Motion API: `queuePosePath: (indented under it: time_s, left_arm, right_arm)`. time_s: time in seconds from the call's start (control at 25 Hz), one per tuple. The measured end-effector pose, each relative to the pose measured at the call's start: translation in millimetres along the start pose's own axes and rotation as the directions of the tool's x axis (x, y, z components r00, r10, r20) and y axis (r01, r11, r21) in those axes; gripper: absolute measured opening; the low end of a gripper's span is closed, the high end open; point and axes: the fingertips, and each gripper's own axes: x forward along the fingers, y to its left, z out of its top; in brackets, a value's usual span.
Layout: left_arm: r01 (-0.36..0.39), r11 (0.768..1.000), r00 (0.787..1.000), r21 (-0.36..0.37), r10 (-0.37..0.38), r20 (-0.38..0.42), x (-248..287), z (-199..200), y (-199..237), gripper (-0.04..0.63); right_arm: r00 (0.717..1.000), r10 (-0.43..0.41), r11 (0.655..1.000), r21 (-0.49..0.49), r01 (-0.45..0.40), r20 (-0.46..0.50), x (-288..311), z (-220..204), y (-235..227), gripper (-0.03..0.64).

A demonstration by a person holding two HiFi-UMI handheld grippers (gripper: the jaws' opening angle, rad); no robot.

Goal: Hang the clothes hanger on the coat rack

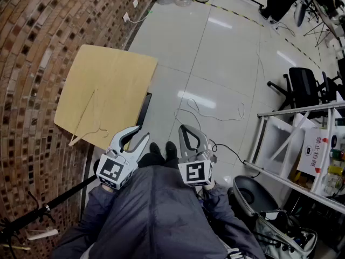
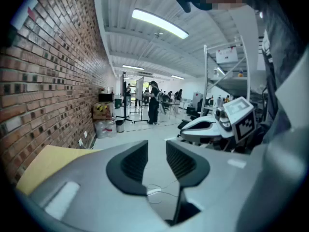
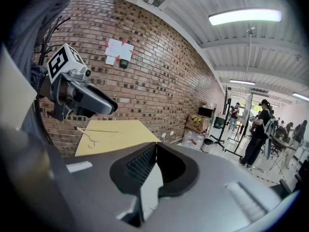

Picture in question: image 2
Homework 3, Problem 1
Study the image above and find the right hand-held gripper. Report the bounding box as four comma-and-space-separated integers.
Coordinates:
180, 97, 257, 145

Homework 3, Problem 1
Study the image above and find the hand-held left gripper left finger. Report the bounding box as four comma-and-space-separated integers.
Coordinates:
106, 140, 149, 196

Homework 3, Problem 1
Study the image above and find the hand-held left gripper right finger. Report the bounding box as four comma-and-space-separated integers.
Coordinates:
166, 140, 211, 188

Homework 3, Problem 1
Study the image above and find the white cabinet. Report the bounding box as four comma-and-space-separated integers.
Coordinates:
192, 92, 204, 109

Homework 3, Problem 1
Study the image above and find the pack of water bottles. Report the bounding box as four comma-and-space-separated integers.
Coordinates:
94, 119, 118, 140

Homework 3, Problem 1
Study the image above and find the white metal shelving unit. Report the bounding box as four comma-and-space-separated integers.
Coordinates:
203, 41, 252, 120

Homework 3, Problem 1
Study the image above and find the white box with red flags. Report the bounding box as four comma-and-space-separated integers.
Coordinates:
215, 47, 239, 64

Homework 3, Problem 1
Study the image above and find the cardboard box with hazard tape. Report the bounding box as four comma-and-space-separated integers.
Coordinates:
92, 101, 114, 120

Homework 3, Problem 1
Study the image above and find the black appliance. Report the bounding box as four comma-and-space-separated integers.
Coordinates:
98, 93, 115, 103

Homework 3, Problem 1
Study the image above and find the person's dark shirt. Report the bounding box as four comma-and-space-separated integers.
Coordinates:
251, 0, 309, 145

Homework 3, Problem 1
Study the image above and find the white board on stand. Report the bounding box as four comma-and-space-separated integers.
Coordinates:
115, 71, 134, 123
133, 76, 148, 124

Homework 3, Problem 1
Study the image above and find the white floor cable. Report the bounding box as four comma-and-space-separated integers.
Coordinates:
146, 179, 180, 204

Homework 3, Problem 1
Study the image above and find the black head camera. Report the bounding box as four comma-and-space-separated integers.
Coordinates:
175, 0, 194, 14

